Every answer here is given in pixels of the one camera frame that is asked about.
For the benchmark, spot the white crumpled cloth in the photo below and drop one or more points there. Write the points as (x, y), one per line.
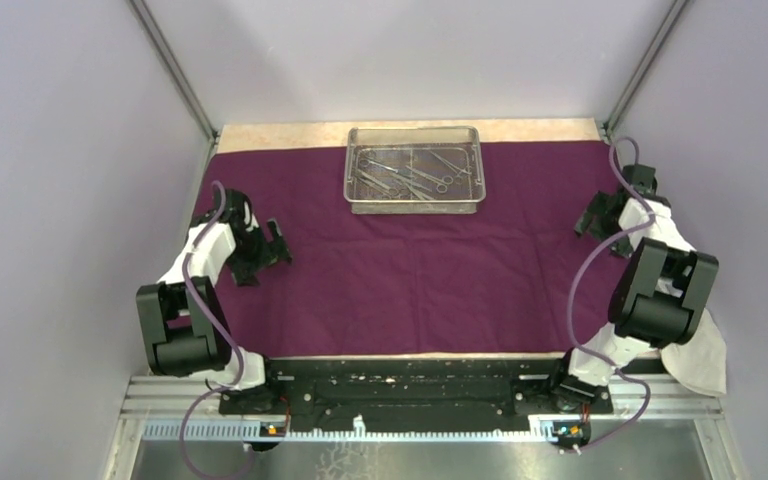
(700, 365)

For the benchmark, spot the grey cable duct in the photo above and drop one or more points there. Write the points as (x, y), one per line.
(252, 431)

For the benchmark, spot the surgical scissors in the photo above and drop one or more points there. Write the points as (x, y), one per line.
(388, 191)

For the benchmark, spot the metal mesh instrument tray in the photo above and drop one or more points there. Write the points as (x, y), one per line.
(401, 147)

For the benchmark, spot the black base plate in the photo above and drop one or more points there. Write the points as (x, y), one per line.
(416, 395)

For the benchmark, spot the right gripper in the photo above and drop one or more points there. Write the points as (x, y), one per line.
(598, 209)

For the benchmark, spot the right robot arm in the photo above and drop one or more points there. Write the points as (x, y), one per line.
(660, 302)

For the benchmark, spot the maroon wrap cloth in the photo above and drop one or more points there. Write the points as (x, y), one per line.
(499, 280)

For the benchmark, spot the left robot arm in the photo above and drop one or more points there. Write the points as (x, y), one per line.
(184, 330)

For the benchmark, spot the surgical clamp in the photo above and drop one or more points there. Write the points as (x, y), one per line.
(460, 173)

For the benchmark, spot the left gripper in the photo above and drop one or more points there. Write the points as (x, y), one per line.
(243, 271)

